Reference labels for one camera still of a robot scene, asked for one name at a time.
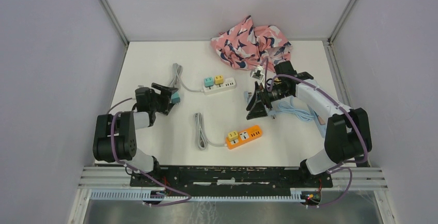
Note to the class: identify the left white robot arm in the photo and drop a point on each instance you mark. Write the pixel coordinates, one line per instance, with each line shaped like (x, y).
(115, 135)

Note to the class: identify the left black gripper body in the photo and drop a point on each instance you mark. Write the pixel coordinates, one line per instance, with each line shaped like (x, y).
(155, 104)

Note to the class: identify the orange power strip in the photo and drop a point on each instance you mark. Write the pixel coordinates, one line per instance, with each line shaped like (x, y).
(245, 136)

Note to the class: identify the white power strip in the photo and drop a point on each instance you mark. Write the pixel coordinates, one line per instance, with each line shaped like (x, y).
(229, 84)

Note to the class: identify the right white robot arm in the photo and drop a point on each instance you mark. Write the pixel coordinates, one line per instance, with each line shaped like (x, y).
(347, 136)

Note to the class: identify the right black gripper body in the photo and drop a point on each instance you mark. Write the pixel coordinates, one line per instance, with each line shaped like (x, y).
(277, 93)

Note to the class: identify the yellow USB plug adapter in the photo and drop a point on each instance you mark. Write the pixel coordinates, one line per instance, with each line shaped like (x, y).
(232, 135)

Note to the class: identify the teal USB plug adapter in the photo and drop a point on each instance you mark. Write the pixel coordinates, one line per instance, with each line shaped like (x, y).
(175, 98)

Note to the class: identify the pink patterned cloth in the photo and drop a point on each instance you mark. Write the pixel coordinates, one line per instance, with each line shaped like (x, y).
(245, 46)

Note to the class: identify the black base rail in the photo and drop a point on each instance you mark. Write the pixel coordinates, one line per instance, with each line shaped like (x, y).
(227, 181)

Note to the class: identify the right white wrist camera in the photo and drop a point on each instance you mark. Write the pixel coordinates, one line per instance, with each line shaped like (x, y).
(258, 73)

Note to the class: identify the yellow adapter on white strip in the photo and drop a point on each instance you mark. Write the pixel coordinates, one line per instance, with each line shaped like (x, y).
(218, 80)

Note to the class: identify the teal adapter on white strip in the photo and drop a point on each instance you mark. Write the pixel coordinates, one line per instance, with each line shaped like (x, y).
(208, 82)

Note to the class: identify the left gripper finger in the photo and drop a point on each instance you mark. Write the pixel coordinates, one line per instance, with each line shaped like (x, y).
(165, 106)
(165, 91)

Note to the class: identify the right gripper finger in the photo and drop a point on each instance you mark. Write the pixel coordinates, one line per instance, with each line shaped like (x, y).
(261, 94)
(256, 110)

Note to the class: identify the light blue power strip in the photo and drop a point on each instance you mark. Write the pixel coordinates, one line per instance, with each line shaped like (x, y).
(321, 125)

